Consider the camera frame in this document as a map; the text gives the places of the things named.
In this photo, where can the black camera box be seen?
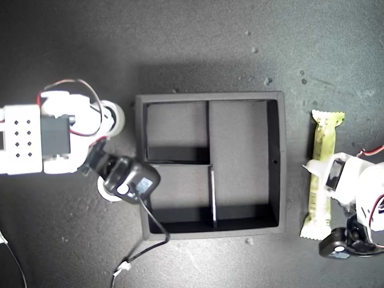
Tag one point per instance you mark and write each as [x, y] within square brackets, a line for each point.
[330, 243]
[126, 168]

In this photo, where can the black camera bracket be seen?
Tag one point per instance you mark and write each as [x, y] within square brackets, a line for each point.
[94, 159]
[360, 237]

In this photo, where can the small white tape roll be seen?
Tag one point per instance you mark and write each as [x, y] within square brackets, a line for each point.
[105, 196]

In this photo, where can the large white tape roll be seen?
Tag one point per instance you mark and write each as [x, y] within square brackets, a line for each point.
[120, 118]

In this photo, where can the black compartment tray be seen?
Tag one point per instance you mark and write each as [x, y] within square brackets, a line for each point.
[240, 150]

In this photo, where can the printed wrapper snack bar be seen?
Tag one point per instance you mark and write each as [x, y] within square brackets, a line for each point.
[324, 141]

